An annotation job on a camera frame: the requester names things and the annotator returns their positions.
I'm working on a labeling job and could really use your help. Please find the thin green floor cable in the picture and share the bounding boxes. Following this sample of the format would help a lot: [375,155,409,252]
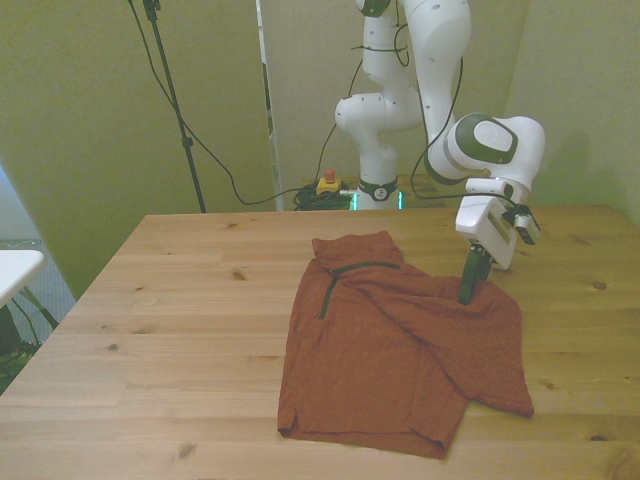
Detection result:
[0,287,60,386]

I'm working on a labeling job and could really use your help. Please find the black tripod stand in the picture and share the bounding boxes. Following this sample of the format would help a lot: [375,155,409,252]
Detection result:
[142,0,209,214]

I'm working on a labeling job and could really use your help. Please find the yellow emergency stop box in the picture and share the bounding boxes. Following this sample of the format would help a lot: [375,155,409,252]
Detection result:
[315,168,347,198]

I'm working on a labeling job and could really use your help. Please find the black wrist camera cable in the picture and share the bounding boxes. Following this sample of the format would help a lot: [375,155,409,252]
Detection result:
[392,19,526,211]

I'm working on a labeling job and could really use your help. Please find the rust red shorts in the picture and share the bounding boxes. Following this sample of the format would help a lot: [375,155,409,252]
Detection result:
[277,229,536,460]

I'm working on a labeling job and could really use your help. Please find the white vertical post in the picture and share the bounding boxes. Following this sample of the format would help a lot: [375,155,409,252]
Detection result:
[255,0,284,212]

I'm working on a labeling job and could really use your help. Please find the coiled green cable bundle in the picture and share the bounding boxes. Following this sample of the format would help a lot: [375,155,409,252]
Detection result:
[292,182,357,212]

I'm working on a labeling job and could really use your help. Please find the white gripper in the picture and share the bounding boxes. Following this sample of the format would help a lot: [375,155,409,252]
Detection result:
[454,194,519,306]

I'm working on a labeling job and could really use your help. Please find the white side table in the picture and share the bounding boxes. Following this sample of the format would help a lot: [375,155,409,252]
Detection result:
[0,248,47,309]

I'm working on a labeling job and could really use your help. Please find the black tripod camera cable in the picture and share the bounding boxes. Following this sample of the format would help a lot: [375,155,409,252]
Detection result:
[125,0,321,207]

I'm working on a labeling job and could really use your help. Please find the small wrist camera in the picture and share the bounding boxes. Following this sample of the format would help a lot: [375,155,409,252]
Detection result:
[502,202,542,247]

